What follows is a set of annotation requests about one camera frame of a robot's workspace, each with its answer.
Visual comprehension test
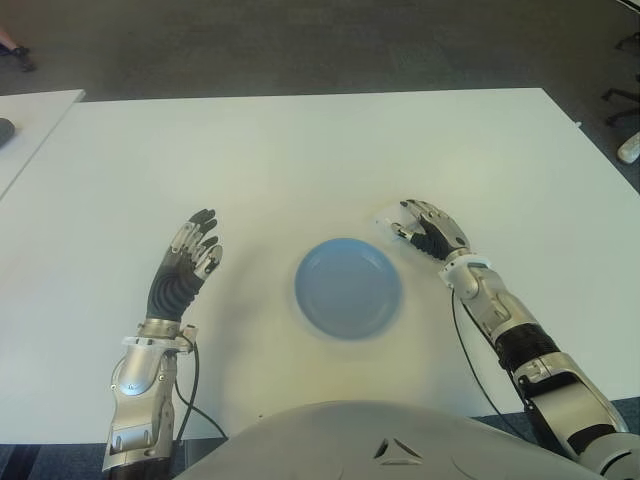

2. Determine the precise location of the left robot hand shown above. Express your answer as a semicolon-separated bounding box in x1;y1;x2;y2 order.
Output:
145;208;225;326

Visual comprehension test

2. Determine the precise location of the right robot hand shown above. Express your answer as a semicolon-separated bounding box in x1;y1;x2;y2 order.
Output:
390;199;473;262

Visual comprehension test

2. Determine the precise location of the white charger block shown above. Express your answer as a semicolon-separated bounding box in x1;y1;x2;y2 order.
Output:
373;203;417;243

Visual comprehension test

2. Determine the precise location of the blue round plate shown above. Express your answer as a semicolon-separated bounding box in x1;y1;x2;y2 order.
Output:
293;237;404;343

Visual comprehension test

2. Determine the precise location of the white shoe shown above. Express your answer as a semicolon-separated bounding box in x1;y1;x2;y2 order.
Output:
616;130;640;164

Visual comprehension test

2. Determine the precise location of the neighbouring white table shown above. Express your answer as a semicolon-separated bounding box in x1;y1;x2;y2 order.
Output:
0;89;86;202

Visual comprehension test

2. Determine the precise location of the grey robot torso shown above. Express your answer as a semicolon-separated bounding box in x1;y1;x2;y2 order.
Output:
174;399;606;480

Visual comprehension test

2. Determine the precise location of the black office chair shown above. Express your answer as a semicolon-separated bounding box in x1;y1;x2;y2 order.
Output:
602;28;640;127

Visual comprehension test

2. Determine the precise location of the person foot dark shoe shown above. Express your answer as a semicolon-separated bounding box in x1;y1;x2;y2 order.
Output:
0;28;38;73

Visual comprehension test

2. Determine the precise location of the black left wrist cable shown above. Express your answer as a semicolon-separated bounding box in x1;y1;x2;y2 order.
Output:
171;341;229;444

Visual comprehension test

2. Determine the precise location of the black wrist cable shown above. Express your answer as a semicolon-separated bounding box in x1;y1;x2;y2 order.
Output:
450;286;504;417
171;341;229;444

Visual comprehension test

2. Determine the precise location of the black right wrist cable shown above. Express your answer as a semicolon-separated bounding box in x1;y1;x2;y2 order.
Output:
450;286;504;417

